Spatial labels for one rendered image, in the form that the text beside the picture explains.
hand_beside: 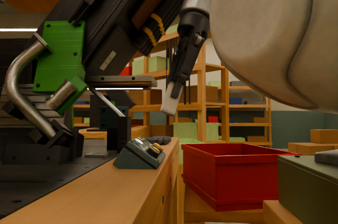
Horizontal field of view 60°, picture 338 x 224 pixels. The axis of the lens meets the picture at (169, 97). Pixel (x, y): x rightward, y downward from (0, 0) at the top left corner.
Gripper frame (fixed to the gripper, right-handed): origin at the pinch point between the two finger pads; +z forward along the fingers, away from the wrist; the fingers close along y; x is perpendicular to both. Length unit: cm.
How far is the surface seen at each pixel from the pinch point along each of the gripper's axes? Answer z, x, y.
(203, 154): 7.6, -14.3, 7.2
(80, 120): -124, -7, 897
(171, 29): -186, -56, 279
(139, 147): 12.1, 3.1, 1.0
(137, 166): 15.7, 2.1, 1.3
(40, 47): -6.0, 31.6, 20.4
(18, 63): -0.4, 34.8, 21.8
